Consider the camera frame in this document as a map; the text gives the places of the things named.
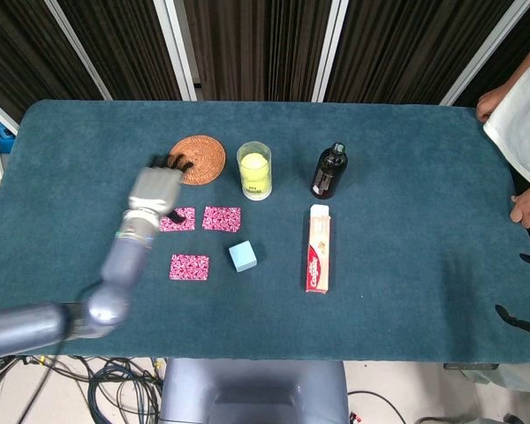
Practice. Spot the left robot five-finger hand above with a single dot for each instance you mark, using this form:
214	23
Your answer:
154	190

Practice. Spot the person's hand at shirt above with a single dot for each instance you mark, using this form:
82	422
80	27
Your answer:
490	103

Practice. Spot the pink patterned rectangular block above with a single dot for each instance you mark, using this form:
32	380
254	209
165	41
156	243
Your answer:
221	219
189	267
186	225

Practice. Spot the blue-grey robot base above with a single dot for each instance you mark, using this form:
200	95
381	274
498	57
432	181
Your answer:
252	388

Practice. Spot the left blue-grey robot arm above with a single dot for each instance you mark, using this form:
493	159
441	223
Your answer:
101	309

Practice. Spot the round woven rattan coaster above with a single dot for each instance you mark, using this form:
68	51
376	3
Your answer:
205	156

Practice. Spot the clear plastic cup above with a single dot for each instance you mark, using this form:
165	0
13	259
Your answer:
254	192

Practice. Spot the light blue foam cube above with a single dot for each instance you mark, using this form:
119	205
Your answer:
243	257

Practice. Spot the blue plastic object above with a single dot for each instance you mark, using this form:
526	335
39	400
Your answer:
2	132

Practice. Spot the teal velvet table cloth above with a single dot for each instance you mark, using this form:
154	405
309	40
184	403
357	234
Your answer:
380	265

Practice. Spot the dark brown glass bottle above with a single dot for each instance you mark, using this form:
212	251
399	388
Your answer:
329	170

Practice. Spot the red white toothpaste box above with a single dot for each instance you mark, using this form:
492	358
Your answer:
319	256

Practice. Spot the dark pleated curtain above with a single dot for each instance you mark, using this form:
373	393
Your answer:
256	44

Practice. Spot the white frame post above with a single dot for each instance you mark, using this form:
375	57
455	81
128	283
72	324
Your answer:
79	48
330	48
176	48
486	53
0	115

